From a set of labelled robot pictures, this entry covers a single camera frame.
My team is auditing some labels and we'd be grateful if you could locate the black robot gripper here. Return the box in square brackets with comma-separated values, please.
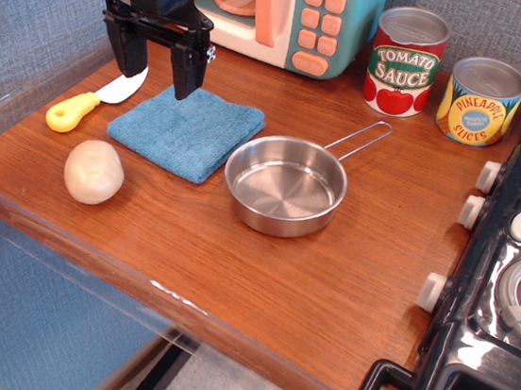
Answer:
[104, 0, 213, 100]

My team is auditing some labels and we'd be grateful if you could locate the beige toy potato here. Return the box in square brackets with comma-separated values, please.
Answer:
[63, 140, 125, 205]

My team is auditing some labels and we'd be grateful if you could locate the folded blue cloth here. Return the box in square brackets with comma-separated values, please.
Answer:
[107, 88, 265, 184]

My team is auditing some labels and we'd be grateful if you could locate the teal toy microwave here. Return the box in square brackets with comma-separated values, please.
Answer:
[195, 0, 386, 80]

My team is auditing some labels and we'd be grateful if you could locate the small steel pan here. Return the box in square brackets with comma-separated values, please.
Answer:
[225, 121, 393, 238]

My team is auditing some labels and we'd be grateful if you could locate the tomato sauce can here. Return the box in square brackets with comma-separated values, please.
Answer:
[362, 6, 451, 118]

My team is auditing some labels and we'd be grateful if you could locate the pineapple slices can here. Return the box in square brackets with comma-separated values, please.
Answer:
[435, 56, 521, 147]

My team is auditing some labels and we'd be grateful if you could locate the white stove knob middle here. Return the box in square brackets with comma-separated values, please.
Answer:
[457, 195, 485, 230]

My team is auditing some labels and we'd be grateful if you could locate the white stove knob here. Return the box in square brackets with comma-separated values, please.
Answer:
[457, 195, 485, 230]
[416, 272, 448, 313]
[476, 161, 503, 195]

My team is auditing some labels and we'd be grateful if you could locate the white stove knob top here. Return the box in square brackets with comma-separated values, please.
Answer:
[476, 161, 503, 195]

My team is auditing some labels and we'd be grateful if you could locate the white stove knob bottom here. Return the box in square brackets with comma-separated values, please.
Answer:
[416, 272, 448, 313]

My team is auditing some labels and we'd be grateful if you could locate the yellow handled toy knife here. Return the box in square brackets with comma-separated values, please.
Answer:
[45, 67, 148, 133]

